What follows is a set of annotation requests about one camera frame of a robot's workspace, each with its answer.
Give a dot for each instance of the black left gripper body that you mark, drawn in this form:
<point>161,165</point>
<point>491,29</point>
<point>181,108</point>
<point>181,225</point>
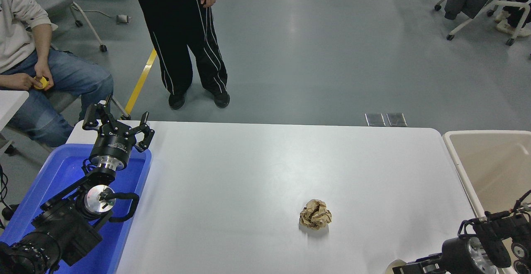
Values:
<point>112,145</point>

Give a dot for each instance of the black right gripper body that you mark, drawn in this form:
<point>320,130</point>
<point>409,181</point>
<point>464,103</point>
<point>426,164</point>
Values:
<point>456,255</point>

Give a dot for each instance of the cream paper cup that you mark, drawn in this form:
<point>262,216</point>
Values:
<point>396,263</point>

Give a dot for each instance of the small yellow object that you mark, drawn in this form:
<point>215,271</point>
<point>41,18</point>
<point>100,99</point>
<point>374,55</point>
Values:
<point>41,83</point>

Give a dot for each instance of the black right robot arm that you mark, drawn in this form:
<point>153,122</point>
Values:
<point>498,236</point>

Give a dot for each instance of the person's left forearm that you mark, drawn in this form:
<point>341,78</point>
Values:
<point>42,44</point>

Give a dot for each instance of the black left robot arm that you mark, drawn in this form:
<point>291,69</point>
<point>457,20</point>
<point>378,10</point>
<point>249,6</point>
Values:
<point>66,228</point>

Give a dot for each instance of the person's right hand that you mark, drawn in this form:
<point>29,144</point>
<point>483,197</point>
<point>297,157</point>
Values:
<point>18,81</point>

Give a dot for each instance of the grey seat chair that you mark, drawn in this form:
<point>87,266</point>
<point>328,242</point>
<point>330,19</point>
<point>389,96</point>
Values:
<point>62,100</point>

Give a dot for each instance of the blue plastic tray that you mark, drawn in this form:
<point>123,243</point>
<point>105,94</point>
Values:
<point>62,170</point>

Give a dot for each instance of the white side table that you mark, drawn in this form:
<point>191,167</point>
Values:
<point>10,104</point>

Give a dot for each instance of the large pale bin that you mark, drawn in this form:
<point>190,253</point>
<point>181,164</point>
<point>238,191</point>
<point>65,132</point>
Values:
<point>498,162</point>

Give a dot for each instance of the small grey floor device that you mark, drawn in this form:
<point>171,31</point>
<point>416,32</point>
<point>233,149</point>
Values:
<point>123,18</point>

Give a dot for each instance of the person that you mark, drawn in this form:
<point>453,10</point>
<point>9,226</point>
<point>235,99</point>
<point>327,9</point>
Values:
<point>178,29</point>
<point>516,23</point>
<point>16,29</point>

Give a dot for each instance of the crumpled tan paper ball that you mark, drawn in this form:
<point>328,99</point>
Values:
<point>315,214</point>

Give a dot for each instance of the metal floor outlet plate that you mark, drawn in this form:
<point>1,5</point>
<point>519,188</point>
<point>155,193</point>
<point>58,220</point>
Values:
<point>396,119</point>
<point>375,119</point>

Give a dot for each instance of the white framed chair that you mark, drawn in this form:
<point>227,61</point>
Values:
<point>518,2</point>
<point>477,17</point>

